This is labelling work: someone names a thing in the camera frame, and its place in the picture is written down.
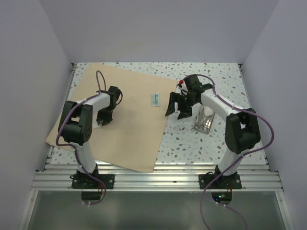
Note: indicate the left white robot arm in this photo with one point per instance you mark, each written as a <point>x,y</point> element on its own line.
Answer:
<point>78,119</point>

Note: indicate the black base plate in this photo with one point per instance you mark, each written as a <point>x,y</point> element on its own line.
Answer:
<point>223,182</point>
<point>81,180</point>

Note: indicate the beige cloth mat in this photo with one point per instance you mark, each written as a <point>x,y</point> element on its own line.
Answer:
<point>132,139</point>

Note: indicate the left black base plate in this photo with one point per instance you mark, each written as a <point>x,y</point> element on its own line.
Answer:
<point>81,180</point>

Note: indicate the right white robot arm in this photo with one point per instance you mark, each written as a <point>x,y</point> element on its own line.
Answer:
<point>241,125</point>

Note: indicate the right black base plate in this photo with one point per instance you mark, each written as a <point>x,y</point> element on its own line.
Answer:
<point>223,182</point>

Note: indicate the green white packet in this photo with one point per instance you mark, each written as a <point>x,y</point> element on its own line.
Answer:
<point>155,99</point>

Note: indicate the metal instrument tray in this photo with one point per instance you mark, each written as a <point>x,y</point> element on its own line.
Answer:
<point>201,113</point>

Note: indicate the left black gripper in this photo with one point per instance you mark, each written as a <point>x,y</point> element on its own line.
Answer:
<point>105,119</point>

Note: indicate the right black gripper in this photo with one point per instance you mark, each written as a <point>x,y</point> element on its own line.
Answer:
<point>176,97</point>

